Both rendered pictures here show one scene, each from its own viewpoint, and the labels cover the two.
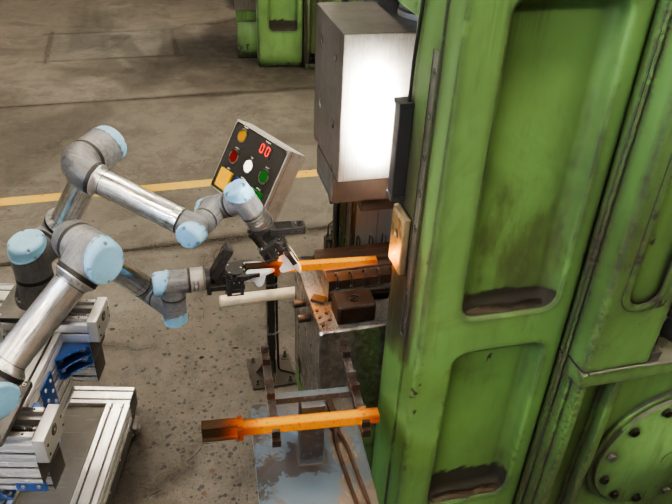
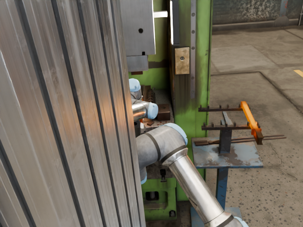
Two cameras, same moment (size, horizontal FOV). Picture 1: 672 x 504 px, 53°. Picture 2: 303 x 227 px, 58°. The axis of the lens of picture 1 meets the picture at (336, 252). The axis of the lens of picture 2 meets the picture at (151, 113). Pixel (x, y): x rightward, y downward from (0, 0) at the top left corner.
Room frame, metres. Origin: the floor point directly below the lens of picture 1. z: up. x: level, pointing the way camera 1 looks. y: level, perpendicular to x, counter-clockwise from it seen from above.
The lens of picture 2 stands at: (1.22, 1.48, 1.85)
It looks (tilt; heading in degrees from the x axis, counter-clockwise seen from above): 30 degrees down; 287
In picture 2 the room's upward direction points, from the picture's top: 4 degrees counter-clockwise
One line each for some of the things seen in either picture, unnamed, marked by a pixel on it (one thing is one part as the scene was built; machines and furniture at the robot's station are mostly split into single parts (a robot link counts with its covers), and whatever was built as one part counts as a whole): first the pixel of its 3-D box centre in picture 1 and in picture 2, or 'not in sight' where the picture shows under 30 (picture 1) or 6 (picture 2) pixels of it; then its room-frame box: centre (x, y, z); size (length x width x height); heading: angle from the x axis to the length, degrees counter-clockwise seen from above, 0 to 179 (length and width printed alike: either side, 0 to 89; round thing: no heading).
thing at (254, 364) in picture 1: (271, 364); not in sight; (2.29, 0.27, 0.05); 0.22 x 0.22 x 0.09; 16
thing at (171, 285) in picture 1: (171, 283); not in sight; (1.63, 0.49, 1.00); 0.11 x 0.08 x 0.09; 106
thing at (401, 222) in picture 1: (399, 239); (181, 61); (1.51, -0.17, 1.27); 0.09 x 0.02 x 0.17; 16
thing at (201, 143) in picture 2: (355, 484); (240, 139); (1.11, -0.08, 0.77); 0.60 x 0.04 x 0.01; 18
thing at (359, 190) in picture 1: (392, 167); (132, 53); (1.83, -0.16, 1.32); 0.42 x 0.20 x 0.10; 106
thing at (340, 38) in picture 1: (404, 93); (135, 13); (1.79, -0.17, 1.56); 0.42 x 0.39 x 0.40; 106
